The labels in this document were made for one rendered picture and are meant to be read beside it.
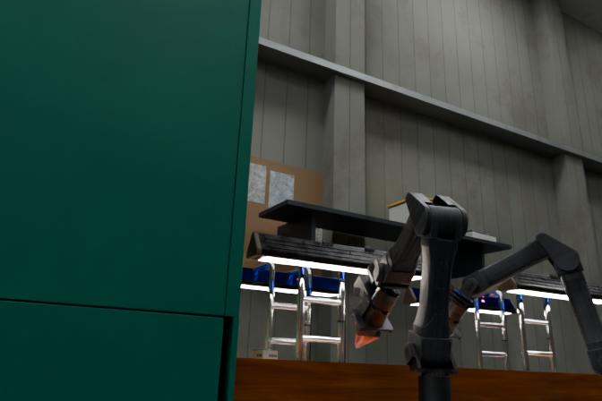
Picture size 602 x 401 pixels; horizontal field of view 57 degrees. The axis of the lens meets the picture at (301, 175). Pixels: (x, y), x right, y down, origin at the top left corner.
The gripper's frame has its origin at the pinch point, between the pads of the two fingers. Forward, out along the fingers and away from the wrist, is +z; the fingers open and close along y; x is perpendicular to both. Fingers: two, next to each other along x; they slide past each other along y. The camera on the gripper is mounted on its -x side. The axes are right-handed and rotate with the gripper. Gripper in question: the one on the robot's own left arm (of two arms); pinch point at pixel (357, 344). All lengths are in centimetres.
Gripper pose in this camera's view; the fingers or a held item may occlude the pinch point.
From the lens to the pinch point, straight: 150.2
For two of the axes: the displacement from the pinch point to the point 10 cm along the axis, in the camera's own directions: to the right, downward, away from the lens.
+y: -8.9, -1.8, -4.1
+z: -3.6, 8.3, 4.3
